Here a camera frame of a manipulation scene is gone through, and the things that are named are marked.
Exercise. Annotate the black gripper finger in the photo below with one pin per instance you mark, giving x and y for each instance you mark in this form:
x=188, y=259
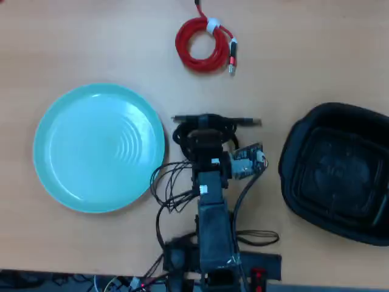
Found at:
x=203, y=136

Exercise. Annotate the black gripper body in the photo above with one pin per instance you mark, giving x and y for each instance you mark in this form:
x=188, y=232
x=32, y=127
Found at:
x=208, y=158

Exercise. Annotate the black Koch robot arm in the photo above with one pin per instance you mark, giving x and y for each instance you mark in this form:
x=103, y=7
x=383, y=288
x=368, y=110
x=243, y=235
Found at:
x=214, y=225

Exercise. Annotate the black rectangular plastic bowl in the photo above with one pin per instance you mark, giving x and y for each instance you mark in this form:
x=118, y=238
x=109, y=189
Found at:
x=337, y=173

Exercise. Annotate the light teal round plate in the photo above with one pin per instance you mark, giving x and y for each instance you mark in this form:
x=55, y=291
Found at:
x=98, y=149

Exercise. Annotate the red and black table clamp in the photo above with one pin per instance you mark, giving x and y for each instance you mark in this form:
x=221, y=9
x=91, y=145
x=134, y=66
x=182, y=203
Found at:
x=258, y=278

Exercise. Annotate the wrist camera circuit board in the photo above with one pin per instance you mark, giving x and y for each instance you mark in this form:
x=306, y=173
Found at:
x=247, y=162

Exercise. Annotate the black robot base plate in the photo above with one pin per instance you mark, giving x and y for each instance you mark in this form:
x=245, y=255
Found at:
x=261, y=264

